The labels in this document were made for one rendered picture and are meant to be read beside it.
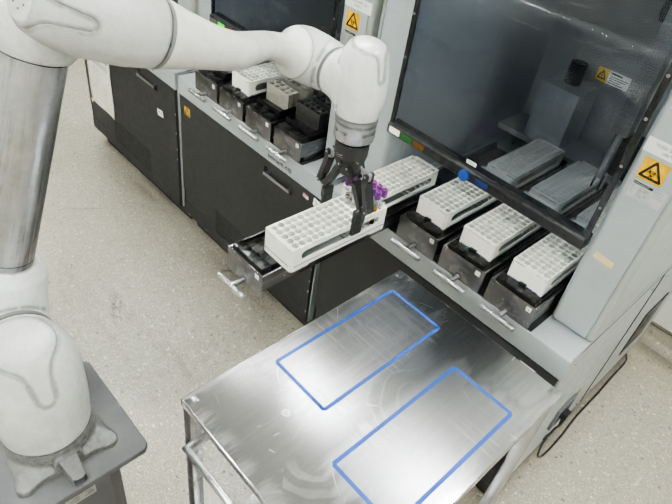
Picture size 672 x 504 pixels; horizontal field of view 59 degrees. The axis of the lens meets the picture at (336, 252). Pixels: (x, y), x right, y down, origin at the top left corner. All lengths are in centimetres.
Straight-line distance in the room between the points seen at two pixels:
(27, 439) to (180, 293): 142
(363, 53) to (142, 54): 46
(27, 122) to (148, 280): 158
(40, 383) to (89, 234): 178
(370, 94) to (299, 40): 18
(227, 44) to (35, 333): 55
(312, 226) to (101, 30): 70
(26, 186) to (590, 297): 119
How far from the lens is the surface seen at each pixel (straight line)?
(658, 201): 134
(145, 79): 263
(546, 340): 152
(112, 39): 84
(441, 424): 116
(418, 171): 172
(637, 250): 140
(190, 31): 90
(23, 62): 100
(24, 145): 105
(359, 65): 117
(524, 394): 126
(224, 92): 214
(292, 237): 130
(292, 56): 124
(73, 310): 247
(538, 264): 152
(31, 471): 122
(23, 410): 108
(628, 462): 240
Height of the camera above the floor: 174
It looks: 40 degrees down
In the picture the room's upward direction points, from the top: 10 degrees clockwise
